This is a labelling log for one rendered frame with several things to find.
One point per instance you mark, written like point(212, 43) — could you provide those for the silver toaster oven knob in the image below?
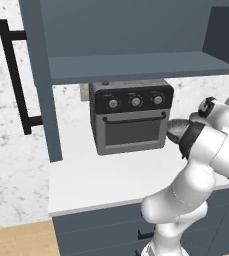
point(158, 99)
point(136, 101)
point(113, 104)

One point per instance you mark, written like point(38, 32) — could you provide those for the grey wall outlet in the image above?
point(84, 92)

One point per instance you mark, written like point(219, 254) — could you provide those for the blue-grey open wall cabinet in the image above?
point(129, 36)

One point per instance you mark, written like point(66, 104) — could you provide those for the grey toaster oven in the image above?
point(132, 133)

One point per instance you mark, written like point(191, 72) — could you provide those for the grey metal bowl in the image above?
point(176, 130)

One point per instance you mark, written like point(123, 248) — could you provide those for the dark blue-grey cabinet door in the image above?
point(224, 36)

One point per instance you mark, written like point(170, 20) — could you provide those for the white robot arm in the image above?
point(192, 180)

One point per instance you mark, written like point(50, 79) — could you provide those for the blue-grey base cabinet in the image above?
point(99, 233)

